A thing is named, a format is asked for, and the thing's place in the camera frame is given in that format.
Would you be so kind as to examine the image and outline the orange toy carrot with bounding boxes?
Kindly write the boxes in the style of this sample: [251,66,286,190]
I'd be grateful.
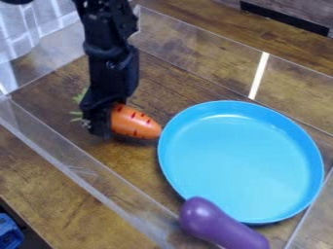
[71,89,162,139]

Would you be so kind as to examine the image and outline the white checkered curtain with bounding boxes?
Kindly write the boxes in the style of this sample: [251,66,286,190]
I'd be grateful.
[0,0,83,96]

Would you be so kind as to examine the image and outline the blue round plastic tray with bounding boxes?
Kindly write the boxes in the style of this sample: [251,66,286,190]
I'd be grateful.
[158,100,324,225]

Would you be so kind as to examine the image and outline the purple toy eggplant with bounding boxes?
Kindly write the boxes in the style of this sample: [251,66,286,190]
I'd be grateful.
[178,196,270,249]

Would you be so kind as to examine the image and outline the dark baseboard strip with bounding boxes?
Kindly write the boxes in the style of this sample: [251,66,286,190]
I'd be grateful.
[239,1,329,37]

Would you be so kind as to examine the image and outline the blue plastic object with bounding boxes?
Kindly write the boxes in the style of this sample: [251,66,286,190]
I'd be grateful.
[0,213,24,249]

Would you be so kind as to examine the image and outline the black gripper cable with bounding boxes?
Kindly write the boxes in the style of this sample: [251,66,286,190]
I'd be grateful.
[82,40,136,71]

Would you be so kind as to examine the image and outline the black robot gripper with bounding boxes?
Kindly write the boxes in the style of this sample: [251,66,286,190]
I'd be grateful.
[72,0,139,139]

